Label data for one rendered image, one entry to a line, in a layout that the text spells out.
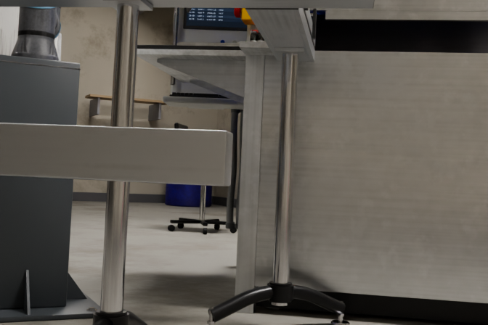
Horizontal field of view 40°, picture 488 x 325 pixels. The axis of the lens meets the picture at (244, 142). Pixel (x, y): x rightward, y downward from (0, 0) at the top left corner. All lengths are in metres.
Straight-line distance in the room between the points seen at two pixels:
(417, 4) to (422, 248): 0.79
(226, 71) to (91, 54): 7.14
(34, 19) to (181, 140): 0.96
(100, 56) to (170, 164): 8.05
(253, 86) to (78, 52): 7.27
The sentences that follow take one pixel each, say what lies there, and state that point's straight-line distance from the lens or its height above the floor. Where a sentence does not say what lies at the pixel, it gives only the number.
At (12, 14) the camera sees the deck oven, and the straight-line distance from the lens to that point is 5.58.
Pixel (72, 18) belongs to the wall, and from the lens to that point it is 9.47.
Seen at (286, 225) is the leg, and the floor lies 0.31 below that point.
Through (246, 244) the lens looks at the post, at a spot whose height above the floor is 0.22.
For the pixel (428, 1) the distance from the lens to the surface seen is 2.29.
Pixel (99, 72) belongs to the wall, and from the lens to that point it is 9.43.
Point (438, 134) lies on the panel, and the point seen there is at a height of 0.61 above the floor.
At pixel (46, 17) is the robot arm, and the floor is 0.94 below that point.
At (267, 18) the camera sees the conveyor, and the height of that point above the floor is 0.84.
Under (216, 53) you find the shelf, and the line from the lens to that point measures 2.30.
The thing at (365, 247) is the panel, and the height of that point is 0.24.
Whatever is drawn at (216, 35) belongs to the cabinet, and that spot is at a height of 1.14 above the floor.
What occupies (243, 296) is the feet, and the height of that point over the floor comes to 0.11.
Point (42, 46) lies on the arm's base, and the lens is 2.25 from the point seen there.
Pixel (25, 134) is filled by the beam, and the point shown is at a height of 0.52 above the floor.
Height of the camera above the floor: 0.46
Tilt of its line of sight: 3 degrees up
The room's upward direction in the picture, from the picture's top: 3 degrees clockwise
